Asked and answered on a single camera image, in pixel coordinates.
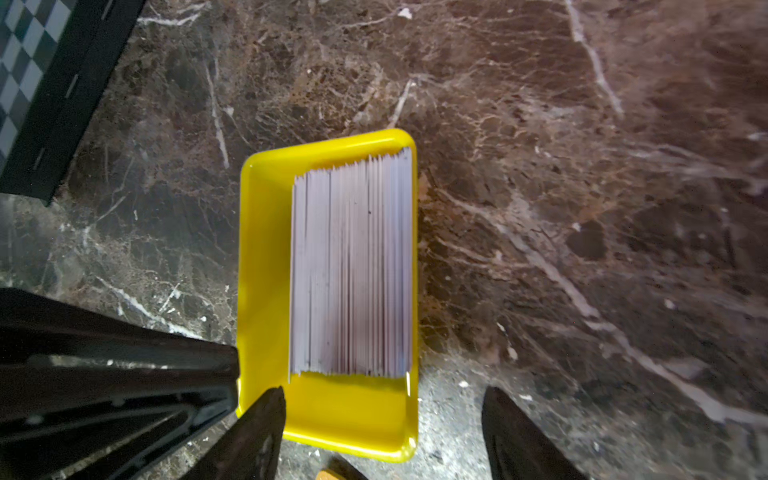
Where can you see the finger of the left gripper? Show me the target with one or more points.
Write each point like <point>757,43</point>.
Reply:
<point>111,399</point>

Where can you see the black white checkerboard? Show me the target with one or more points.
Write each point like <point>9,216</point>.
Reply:
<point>56,59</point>

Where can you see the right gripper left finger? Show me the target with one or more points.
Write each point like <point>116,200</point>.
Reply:
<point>250,448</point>

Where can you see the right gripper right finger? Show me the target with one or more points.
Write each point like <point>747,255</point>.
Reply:
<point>516,447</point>

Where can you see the yellow leather card holder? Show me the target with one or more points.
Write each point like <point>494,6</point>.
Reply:
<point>339,468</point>

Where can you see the stack of grey cards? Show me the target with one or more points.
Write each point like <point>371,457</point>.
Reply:
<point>351,278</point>

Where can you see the yellow plastic card tray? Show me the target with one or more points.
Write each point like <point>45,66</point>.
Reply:
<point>374,418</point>

